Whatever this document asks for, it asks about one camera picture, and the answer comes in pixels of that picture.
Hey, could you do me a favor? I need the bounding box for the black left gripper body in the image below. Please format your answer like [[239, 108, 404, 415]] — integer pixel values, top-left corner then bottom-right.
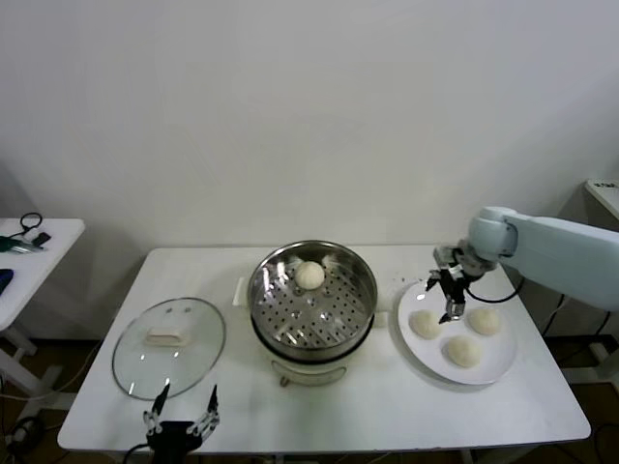
[[148, 420, 200, 464]]

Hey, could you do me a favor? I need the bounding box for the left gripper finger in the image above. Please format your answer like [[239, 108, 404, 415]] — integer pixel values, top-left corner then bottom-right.
[[189, 385, 221, 437], [143, 384, 172, 436]]

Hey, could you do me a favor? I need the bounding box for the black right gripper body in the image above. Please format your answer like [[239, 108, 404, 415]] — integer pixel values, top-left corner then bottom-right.
[[440, 264, 468, 304]]

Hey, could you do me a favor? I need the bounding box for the white steamed baozi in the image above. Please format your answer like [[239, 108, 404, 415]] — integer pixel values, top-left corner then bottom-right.
[[409, 310, 442, 339], [467, 307, 502, 335], [295, 260, 325, 290], [442, 335, 484, 368]]

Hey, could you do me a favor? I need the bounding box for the round glass pot lid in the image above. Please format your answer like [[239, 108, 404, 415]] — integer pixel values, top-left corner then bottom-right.
[[111, 297, 227, 401]]

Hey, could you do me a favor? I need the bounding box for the perforated steel steamer basket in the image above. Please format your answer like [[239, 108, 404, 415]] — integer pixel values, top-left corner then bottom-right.
[[233, 240, 394, 352]]

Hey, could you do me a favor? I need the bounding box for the large white plate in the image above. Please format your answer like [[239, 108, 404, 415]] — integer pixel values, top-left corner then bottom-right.
[[397, 279, 517, 387]]

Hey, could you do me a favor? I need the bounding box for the white electric cooker base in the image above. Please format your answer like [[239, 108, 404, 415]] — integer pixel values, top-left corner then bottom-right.
[[251, 308, 391, 389]]

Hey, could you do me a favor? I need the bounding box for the white side table with tools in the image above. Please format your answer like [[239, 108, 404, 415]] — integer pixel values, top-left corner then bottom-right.
[[0, 217, 87, 405]]

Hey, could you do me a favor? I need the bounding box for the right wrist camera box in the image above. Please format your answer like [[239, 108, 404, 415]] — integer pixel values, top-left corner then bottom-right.
[[433, 245, 463, 268]]

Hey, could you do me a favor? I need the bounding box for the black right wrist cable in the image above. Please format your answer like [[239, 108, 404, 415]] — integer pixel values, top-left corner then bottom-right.
[[464, 277, 526, 304]]

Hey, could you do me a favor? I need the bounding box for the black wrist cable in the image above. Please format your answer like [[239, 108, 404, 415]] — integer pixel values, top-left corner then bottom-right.
[[464, 277, 526, 304], [124, 442, 155, 464]]

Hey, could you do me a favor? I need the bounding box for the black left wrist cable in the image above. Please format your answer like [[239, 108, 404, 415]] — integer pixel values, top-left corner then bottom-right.
[[124, 442, 155, 464]]

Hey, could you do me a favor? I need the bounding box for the black power adapter cable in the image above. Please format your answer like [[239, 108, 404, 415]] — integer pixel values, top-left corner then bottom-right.
[[539, 292, 616, 339]]

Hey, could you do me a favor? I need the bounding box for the black floor cable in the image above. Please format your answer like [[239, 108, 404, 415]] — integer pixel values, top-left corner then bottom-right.
[[0, 415, 49, 455]]

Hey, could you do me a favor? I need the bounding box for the green handled tool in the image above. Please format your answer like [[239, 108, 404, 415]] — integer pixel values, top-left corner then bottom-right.
[[0, 235, 48, 254]]

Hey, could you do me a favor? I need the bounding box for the black cable loop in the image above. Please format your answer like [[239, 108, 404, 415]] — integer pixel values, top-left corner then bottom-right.
[[9, 212, 44, 241]]

